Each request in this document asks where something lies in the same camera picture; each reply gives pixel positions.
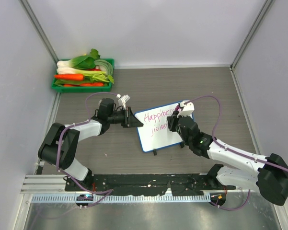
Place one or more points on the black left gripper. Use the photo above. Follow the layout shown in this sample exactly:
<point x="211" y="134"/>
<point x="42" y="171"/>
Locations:
<point x="130" y="120"/>

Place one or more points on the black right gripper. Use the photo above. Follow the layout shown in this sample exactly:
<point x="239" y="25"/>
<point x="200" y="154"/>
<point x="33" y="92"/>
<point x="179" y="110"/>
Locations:
<point x="172" y="120"/>

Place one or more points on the white marker with magenta cap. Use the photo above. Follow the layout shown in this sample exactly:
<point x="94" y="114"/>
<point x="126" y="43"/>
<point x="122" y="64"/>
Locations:
<point x="178" y="110"/>

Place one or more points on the blue framed whiteboard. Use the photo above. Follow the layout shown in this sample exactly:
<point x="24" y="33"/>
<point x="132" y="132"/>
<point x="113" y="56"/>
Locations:
<point x="155" y="134"/>

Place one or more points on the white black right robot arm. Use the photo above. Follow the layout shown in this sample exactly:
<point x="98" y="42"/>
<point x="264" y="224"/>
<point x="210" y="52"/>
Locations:
<point x="267" y="175"/>

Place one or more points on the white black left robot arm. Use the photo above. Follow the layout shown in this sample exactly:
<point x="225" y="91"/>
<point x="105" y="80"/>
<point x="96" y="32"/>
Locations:
<point x="60" y="143"/>

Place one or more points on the small orange carrot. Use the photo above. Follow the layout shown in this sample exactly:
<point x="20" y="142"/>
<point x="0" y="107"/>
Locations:
<point x="95" y="84"/>

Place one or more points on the pale green bean bundle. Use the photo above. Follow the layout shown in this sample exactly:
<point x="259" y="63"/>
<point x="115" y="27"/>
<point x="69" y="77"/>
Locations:
<point x="104" y="65"/>

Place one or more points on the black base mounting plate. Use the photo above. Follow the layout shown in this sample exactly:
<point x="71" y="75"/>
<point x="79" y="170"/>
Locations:
<point x="181" y="184"/>

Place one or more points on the green bok choy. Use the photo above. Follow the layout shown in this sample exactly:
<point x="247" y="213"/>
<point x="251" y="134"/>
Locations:
<point x="76" y="64"/>

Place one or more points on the green plastic tray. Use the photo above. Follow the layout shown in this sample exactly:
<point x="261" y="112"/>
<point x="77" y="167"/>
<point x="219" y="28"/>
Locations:
<point x="57" y="84"/>

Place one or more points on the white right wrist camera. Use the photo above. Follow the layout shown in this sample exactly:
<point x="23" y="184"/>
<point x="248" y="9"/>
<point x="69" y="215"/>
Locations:
<point x="186" y="108"/>

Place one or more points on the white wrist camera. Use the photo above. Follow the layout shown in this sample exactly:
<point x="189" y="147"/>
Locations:
<point x="122" y="100"/>
<point x="186" y="108"/>

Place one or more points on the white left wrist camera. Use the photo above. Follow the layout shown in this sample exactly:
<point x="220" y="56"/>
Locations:
<point x="122" y="100"/>

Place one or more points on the white slotted cable duct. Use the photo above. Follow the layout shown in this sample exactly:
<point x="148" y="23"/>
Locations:
<point x="83" y="198"/>

